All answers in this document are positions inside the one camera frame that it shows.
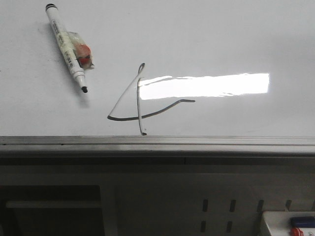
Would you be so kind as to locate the white whiteboard marker black tip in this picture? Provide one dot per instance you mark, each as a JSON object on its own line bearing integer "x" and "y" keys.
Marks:
{"x": 66, "y": 46}

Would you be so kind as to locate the white whiteboard surface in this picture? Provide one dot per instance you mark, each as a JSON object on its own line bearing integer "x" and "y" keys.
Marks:
{"x": 198, "y": 67}

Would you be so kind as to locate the white slotted pegboard panel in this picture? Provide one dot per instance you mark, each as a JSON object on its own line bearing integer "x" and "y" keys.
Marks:
{"x": 204, "y": 204}

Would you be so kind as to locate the white shelf bar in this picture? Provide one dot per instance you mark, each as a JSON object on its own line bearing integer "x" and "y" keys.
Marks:
{"x": 53, "y": 204}

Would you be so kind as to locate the white storage bin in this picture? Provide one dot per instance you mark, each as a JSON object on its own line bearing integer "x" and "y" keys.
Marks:
{"x": 277, "y": 223}

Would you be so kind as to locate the aluminium whiteboard frame rail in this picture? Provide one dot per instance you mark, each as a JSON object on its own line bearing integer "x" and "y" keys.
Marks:
{"x": 158, "y": 150}

